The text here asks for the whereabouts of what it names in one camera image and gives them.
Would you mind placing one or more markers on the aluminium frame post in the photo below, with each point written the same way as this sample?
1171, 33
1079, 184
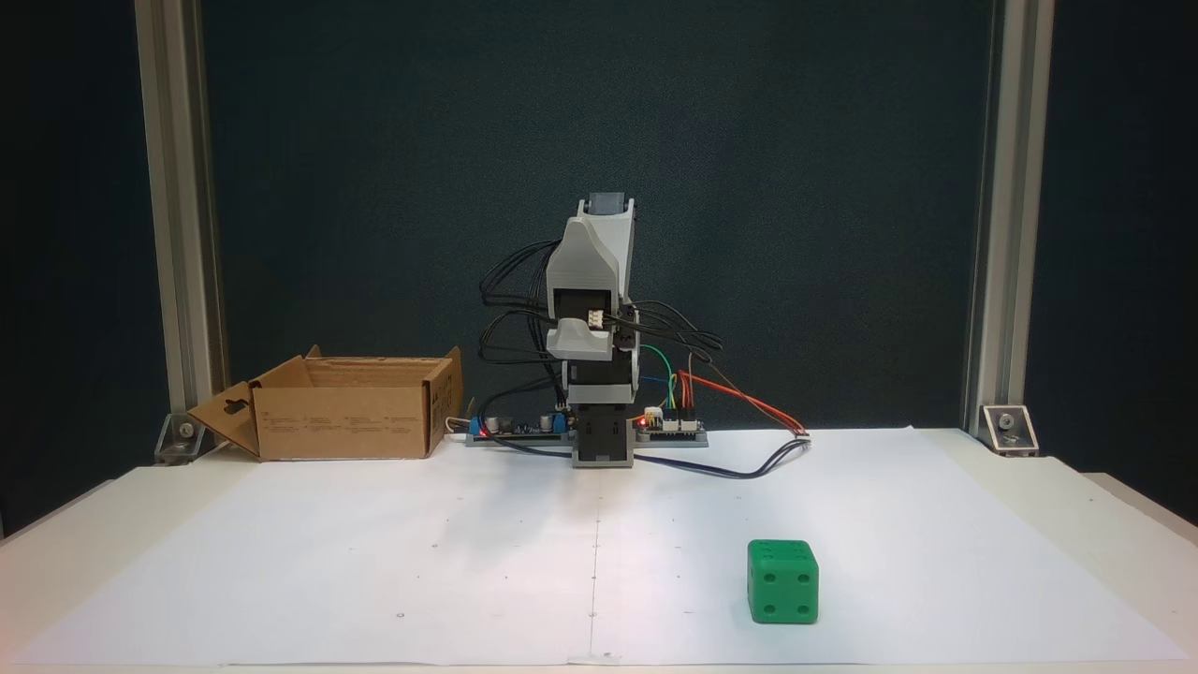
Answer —
1011, 187
178, 187

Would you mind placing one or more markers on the metal corner bracket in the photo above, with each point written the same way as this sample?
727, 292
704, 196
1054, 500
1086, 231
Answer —
1009, 429
187, 435

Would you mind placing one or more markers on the green dice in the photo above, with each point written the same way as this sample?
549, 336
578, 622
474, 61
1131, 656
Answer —
781, 585

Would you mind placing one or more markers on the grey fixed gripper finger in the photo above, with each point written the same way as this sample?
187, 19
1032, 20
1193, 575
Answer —
599, 248

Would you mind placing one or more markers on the blue power circuit board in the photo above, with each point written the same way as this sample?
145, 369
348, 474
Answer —
510, 429

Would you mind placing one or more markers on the white paper sheet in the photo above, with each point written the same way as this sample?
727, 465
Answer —
374, 562

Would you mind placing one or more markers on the brown cardboard box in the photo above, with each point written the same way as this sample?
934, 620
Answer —
346, 426

